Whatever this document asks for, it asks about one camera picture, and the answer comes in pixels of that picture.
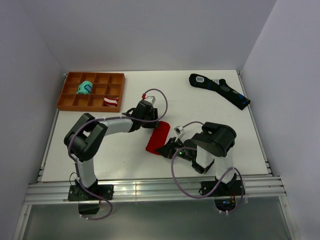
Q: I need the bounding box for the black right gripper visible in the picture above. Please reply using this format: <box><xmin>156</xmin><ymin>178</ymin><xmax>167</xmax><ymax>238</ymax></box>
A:
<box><xmin>157</xmin><ymin>138</ymin><xmax>195</xmax><ymax>163</ymax></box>

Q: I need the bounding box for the red Santa sock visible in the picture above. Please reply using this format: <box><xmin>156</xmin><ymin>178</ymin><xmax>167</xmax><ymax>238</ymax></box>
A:
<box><xmin>145</xmin><ymin>121</ymin><xmax>171</xmax><ymax>156</ymax></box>

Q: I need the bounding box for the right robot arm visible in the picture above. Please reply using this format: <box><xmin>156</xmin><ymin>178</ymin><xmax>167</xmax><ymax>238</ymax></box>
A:
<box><xmin>155</xmin><ymin>122</ymin><xmax>237</xmax><ymax>195</ymax></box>

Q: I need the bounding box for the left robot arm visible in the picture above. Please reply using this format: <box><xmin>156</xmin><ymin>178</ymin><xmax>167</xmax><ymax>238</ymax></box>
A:
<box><xmin>63</xmin><ymin>100</ymin><xmax>159</xmax><ymax>200</ymax></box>

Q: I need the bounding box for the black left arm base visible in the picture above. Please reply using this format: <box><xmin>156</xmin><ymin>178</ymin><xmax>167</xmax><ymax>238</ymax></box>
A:
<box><xmin>67</xmin><ymin>184</ymin><xmax>114</xmax><ymax>202</ymax></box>

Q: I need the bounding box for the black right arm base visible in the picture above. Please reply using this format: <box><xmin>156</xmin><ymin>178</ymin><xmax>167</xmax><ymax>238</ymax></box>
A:
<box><xmin>198</xmin><ymin>180</ymin><xmax>246</xmax><ymax>197</ymax></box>

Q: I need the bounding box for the red white striped rolled sock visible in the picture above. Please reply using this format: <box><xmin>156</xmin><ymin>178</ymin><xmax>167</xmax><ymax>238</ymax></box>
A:
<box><xmin>103</xmin><ymin>97</ymin><xmax>119</xmax><ymax>107</ymax></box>

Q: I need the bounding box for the wooden compartment tray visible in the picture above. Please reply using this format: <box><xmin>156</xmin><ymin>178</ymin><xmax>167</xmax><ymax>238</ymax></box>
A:
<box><xmin>57</xmin><ymin>72</ymin><xmax>125</xmax><ymax>113</ymax></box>

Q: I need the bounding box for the teal rolled sock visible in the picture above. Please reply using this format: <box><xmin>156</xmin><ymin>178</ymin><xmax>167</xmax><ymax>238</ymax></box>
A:
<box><xmin>76</xmin><ymin>80</ymin><xmax>93</xmax><ymax>95</ymax></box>

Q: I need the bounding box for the black and blue sock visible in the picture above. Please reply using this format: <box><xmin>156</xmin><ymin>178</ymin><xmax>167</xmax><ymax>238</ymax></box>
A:
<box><xmin>188</xmin><ymin>73</ymin><xmax>251</xmax><ymax>110</ymax></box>

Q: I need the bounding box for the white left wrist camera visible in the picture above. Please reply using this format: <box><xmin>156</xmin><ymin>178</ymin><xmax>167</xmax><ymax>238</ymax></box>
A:
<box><xmin>142</xmin><ymin>93</ymin><xmax>156</xmax><ymax>105</ymax></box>

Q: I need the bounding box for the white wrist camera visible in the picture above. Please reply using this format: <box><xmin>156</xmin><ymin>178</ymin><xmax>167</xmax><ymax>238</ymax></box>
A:
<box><xmin>174</xmin><ymin>125</ymin><xmax>185</xmax><ymax>142</ymax></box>
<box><xmin>142</xmin><ymin>93</ymin><xmax>156</xmax><ymax>105</ymax></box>

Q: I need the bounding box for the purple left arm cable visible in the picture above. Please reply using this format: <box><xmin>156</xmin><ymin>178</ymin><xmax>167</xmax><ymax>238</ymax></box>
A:
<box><xmin>67</xmin><ymin>88</ymin><xmax>169</xmax><ymax>221</ymax></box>

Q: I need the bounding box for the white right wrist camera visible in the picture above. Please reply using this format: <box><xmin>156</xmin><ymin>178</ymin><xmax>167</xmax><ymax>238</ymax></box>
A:
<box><xmin>174</xmin><ymin>125</ymin><xmax>185</xmax><ymax>142</ymax></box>

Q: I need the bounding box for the aluminium frame rail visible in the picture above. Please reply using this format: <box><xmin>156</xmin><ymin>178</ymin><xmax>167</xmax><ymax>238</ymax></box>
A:
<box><xmin>23</xmin><ymin>175</ymin><xmax>287</xmax><ymax>205</ymax></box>

